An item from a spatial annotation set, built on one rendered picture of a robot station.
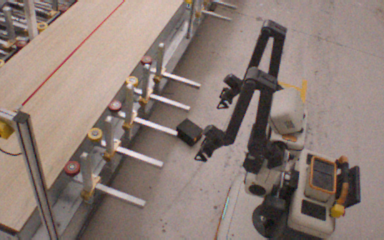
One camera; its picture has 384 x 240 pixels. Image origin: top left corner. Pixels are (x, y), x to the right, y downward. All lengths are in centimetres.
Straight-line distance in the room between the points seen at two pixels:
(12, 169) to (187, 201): 143
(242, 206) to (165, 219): 59
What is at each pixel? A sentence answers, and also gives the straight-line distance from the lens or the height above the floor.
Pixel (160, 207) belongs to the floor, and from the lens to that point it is 293.
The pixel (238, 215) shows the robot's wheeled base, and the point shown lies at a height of 28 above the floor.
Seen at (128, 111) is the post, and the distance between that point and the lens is 220.
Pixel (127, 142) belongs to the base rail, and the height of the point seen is 70.
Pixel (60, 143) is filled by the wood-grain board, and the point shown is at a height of 90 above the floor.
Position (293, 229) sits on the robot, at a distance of 228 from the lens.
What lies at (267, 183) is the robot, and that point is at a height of 82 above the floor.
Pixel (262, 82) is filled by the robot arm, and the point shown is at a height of 162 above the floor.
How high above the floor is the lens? 256
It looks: 42 degrees down
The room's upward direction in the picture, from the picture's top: 12 degrees clockwise
